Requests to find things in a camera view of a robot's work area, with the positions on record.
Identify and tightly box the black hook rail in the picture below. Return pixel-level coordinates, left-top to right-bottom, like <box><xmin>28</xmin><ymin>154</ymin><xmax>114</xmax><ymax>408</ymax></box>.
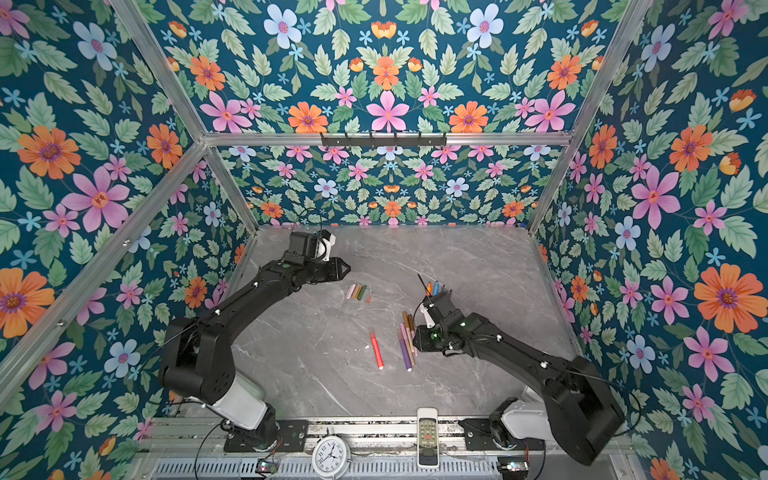
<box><xmin>320</xmin><ymin>133</ymin><xmax>448</xmax><ymax>148</ymax></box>

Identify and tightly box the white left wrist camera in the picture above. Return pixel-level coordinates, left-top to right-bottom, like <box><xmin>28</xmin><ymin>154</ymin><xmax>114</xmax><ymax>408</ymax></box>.
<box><xmin>315</xmin><ymin>229</ymin><xmax>336</xmax><ymax>262</ymax></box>

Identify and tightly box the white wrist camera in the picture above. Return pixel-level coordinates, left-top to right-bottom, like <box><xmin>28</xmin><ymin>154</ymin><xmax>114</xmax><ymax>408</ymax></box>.
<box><xmin>315</xmin><ymin>229</ymin><xmax>336</xmax><ymax>262</ymax></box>
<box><xmin>418</xmin><ymin>304</ymin><xmax>436</xmax><ymax>329</ymax></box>

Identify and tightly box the pink highlighter pen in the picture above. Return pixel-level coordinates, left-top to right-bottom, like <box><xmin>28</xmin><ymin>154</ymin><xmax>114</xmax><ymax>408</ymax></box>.
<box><xmin>370</xmin><ymin>331</ymin><xmax>385</xmax><ymax>371</ymax></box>

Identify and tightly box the brown lilac pen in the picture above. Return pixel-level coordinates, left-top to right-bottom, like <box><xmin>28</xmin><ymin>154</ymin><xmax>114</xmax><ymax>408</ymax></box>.
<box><xmin>407</xmin><ymin>314</ymin><xmax>416</xmax><ymax>346</ymax></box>

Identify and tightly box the pale green sponge block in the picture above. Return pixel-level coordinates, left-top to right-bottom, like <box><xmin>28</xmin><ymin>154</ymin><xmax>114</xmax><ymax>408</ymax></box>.
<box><xmin>229</xmin><ymin>370</ymin><xmax>265</xmax><ymax>402</ymax></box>

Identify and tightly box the lilac cap beige pen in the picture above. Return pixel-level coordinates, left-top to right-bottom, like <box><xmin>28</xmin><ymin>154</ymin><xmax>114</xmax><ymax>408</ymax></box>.
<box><xmin>400</xmin><ymin>323</ymin><xmax>414</xmax><ymax>372</ymax></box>

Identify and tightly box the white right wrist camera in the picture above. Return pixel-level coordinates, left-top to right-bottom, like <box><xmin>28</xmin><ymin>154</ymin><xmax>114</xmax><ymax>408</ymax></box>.
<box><xmin>418</xmin><ymin>304</ymin><xmax>436</xmax><ymax>329</ymax></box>

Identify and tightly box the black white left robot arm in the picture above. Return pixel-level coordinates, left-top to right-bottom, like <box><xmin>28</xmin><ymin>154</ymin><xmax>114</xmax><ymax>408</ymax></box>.
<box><xmin>159</xmin><ymin>229</ymin><xmax>351</xmax><ymax>432</ymax></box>

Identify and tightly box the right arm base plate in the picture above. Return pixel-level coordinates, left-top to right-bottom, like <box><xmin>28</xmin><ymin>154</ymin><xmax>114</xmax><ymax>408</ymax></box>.
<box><xmin>458</xmin><ymin>418</ymin><xmax>545</xmax><ymax>453</ymax></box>

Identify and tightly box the white remote control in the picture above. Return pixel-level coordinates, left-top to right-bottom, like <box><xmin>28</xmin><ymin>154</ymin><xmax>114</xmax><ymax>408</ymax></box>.
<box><xmin>416</xmin><ymin>407</ymin><xmax>440</xmax><ymax>470</ymax></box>

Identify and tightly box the white analog clock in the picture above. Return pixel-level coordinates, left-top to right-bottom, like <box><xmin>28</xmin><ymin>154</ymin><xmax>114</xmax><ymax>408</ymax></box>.
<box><xmin>311</xmin><ymin>435</ymin><xmax>351</xmax><ymax>479</ymax></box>

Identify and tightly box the beige capybara pen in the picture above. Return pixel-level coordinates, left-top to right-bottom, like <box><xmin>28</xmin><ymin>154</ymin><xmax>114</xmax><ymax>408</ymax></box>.
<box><xmin>403</xmin><ymin>312</ymin><xmax>418</xmax><ymax>358</ymax></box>

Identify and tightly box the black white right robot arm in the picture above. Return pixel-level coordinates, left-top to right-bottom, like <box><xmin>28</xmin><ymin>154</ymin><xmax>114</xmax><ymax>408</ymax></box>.
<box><xmin>413</xmin><ymin>290</ymin><xmax>626</xmax><ymax>466</ymax></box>

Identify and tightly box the purple highlighter pen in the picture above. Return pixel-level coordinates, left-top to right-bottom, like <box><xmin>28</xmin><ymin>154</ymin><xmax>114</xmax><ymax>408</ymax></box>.
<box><xmin>398</xmin><ymin>336</ymin><xmax>413</xmax><ymax>372</ymax></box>

